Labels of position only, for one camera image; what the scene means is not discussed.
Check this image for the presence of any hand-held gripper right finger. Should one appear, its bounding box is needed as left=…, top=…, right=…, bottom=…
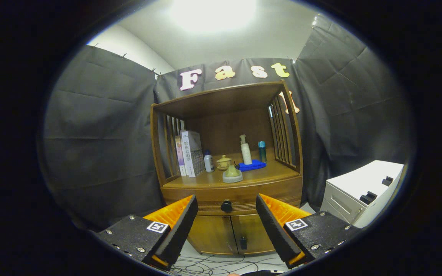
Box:
left=256, top=193, right=361, bottom=269

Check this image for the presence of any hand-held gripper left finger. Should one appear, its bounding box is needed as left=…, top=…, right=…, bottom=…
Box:
left=97, top=194, right=199, bottom=271

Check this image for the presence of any brown wooden drawer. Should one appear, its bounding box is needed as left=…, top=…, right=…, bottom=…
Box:
left=161, top=176, right=303, bottom=216

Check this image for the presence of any wooden cabinet door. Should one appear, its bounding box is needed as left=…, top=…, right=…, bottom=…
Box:
left=231, top=214, right=279, bottom=255
left=186, top=215, right=239, bottom=256

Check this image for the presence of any wooden countertop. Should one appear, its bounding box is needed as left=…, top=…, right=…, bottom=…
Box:
left=162, top=151, right=301, bottom=189

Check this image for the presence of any white drawer cabinet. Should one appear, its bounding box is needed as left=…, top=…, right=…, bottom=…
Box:
left=320, top=160, right=404, bottom=229

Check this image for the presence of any brown wooden cabinet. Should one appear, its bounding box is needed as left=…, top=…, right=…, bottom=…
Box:
left=150, top=80, right=304, bottom=256

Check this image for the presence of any blue folded cloth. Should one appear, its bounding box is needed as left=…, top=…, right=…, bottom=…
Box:
left=235, top=159, right=267, bottom=172

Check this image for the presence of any thin purple white book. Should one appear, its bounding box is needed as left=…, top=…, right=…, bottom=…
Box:
left=175, top=135, right=187, bottom=177

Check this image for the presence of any white bottle blue cap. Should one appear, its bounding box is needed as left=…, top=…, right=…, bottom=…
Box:
left=204, top=150, right=215, bottom=173

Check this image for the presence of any thick white book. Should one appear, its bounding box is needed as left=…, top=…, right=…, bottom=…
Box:
left=180, top=130, right=205, bottom=178

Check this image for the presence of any white pump bottle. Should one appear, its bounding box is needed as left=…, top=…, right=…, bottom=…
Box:
left=239, top=134, right=253, bottom=165

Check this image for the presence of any yellow lidded teacup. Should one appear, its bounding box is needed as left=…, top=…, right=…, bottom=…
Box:
left=216, top=155, right=232, bottom=171

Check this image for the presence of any black floor cable tangle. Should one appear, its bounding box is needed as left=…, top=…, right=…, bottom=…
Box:
left=169, top=253, right=289, bottom=276

